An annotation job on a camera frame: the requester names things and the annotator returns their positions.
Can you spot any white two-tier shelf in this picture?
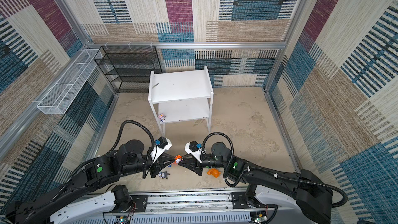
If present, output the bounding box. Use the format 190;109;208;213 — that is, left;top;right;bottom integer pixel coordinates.
148;66;214;136

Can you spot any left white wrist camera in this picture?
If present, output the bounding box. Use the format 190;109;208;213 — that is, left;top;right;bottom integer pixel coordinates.
150;136;172;162

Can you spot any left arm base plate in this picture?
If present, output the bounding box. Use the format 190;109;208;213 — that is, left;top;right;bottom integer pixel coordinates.
121;195;149;215

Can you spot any orange yellow Pokemon figure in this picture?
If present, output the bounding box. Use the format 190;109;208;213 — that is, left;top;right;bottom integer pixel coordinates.
207;168;221;178

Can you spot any aluminium mounting rail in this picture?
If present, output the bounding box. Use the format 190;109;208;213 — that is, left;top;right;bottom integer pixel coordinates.
77;188;312;224

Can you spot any grey hood Doraemon figure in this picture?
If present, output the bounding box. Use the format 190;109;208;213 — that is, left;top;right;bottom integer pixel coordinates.
158;171;170;179

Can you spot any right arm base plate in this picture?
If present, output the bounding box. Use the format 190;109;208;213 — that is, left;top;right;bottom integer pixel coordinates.
229;191;266;209

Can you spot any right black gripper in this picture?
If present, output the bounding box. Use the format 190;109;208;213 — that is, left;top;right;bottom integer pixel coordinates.
178;153;226;176

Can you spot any white wire mesh basket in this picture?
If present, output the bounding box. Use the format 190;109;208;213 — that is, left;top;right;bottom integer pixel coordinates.
37;49;98;115

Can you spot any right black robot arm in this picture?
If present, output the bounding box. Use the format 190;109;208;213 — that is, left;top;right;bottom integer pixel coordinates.
179;132;348;224

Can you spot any orange crab hood Doraemon figure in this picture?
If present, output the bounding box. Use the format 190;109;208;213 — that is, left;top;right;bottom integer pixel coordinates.
175;155;182;164

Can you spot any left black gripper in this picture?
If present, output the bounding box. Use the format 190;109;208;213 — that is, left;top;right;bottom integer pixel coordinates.
121;152;176;178

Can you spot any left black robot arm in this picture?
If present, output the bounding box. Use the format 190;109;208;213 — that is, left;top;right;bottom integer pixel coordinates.
5;120;172;224

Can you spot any pink hood Doraemon figure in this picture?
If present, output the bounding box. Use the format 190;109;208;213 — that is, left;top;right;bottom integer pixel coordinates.
158;114;166;122

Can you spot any black wire mesh rack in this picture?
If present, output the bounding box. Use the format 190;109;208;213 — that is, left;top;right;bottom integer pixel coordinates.
94;46;164;93

